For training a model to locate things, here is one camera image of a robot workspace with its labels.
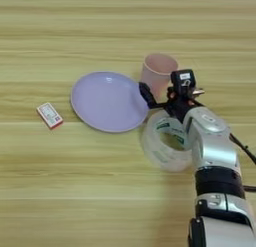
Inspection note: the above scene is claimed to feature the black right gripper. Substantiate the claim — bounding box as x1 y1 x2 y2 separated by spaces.
138 81 206 124

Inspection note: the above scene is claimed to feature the pink plastic cup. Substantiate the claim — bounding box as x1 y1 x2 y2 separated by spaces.
139 52 180 102

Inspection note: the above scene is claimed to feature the clear tape roll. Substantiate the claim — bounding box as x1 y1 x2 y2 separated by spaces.
141 109 195 174

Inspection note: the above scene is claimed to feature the purple round plate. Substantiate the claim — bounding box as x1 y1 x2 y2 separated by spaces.
70 71 150 134

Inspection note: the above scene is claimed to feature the small red white box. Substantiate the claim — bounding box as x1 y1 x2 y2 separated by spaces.
36 102 65 131

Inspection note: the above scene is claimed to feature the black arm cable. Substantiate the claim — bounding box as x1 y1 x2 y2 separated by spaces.
229 133 256 193

